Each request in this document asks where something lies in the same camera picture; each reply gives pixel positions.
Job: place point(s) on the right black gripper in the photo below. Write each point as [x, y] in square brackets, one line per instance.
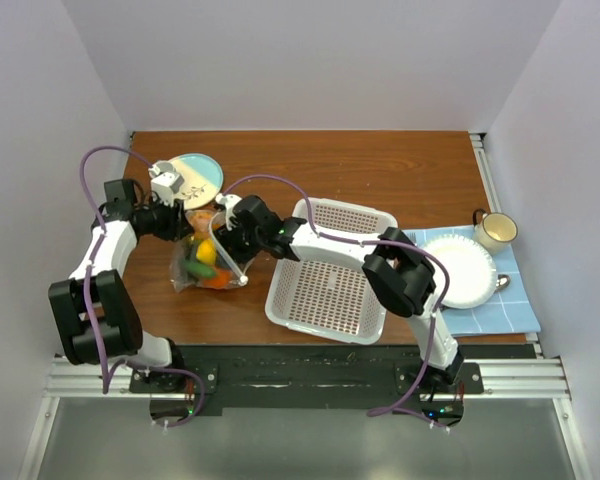
[228, 240]

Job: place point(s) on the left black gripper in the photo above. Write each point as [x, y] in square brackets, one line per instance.
[178, 226]

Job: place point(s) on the yellow fake lemon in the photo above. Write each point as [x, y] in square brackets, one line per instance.
[206, 252]

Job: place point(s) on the clear zip top bag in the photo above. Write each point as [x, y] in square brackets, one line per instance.
[185, 249]

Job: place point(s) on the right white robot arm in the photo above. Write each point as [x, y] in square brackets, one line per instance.
[406, 280]

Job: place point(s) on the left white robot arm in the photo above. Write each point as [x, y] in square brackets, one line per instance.
[95, 317]

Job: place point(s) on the orange fake carrot bunch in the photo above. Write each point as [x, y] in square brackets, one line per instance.
[200, 221]

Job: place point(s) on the orange fake tomato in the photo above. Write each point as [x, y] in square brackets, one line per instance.
[221, 280]

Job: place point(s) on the green fake pepper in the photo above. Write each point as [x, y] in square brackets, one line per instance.
[199, 270]

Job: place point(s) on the cream and blue plate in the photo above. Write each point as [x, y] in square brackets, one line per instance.
[203, 179]

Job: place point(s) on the small grey cup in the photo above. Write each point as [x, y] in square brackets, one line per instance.
[160, 167]

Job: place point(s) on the white perforated plastic basket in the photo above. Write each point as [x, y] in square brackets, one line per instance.
[326, 300]

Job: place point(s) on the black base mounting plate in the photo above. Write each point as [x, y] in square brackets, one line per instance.
[319, 377]

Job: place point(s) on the cream enamel mug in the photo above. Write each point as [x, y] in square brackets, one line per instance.
[493, 230]

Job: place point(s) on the metal spoon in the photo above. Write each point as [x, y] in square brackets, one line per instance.
[503, 280]

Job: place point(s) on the blue checked cloth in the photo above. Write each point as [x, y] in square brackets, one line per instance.
[506, 312]

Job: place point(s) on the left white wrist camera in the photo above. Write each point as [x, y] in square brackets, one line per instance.
[166, 186]

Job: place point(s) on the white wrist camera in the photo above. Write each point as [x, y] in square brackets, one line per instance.
[166, 186]
[228, 202]

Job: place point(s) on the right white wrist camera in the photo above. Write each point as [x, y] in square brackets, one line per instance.
[228, 202]

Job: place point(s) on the aluminium frame rail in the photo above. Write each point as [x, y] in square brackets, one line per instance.
[500, 379]

